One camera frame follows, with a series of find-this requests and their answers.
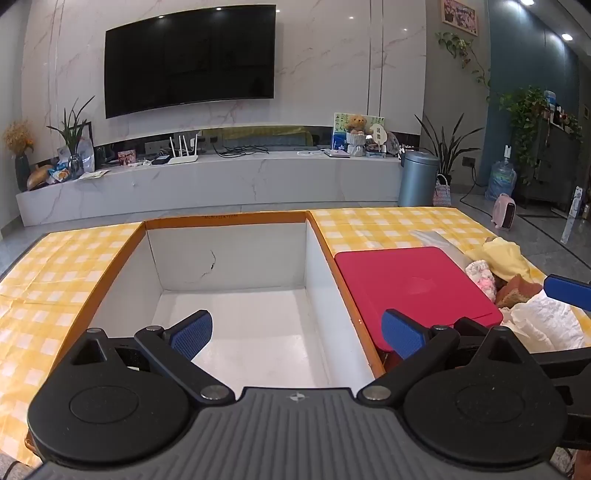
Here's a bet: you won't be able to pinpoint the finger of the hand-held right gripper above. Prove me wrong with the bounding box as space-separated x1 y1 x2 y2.
529 351 591 385
544 274 591 309

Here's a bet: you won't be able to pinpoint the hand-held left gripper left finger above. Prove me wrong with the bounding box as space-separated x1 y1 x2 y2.
71 310 234 402

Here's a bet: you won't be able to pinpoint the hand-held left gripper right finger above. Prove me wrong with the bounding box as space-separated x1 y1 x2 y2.
358 309 527 401

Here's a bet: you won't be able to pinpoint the yellow cloth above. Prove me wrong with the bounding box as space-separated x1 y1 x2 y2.
464 236 546 283

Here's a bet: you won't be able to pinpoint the cardboard box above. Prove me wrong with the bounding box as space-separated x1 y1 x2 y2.
85 210 386 389

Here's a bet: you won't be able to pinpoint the white crumpled cloth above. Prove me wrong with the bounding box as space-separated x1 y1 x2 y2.
501 294 587 352

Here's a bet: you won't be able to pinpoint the brown cloth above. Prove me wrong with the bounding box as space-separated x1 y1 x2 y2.
495 273 543 309

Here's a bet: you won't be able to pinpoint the red plastic lid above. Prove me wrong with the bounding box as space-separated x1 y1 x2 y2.
334 246 504 354

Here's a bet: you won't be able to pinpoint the white standing pole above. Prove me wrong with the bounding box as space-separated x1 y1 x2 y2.
560 186 581 244

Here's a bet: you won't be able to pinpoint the pink white knitted toy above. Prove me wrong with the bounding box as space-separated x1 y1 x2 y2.
464 260 498 303

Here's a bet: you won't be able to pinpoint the pink space heater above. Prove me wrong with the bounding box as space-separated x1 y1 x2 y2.
492 194 516 230

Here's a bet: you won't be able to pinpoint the blue water jug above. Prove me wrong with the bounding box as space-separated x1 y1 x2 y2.
485 145 517 201

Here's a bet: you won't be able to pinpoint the dark cabinet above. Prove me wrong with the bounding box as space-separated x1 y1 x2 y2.
522 115 585 204

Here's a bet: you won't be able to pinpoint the woven handbag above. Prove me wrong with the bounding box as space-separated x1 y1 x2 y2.
433 174 451 207

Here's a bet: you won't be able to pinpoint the white marble tv console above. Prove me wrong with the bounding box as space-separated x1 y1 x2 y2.
16 150 403 227

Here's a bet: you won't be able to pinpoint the blue-grey trash can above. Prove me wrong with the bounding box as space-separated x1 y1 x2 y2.
397 150 440 208

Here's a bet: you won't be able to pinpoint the yellow checked tablecloth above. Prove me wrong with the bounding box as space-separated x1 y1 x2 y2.
0 205 591 467

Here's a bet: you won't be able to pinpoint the white router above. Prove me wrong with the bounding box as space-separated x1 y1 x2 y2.
167 133 199 165

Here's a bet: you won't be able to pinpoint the bushy green plant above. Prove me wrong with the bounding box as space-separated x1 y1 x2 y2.
499 87 548 185

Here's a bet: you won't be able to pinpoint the long-leaf potted plant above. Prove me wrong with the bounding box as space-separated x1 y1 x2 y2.
414 113 483 188

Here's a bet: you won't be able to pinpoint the round paper fan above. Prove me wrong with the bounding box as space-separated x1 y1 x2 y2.
368 121 386 153

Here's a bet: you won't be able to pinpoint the teddy bear bouquet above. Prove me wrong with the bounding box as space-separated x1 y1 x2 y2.
346 114 369 158

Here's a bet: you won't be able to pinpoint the painted picture board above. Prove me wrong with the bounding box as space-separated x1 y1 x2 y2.
332 112 386 153

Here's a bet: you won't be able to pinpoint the green plant in glass vase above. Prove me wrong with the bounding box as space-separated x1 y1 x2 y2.
46 96 95 178

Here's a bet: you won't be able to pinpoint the yellow dried flowers in vase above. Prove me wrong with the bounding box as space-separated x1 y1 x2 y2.
2 120 35 192

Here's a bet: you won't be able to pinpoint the hanging vine plant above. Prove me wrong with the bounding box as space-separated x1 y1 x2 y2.
435 31 492 102

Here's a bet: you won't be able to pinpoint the black cables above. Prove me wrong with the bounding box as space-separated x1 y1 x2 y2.
215 144 270 155

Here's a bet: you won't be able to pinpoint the wall-mounted television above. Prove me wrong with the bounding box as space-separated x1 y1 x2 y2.
104 4 277 119

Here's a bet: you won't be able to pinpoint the framed wall picture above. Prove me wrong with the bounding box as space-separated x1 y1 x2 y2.
441 0 479 37

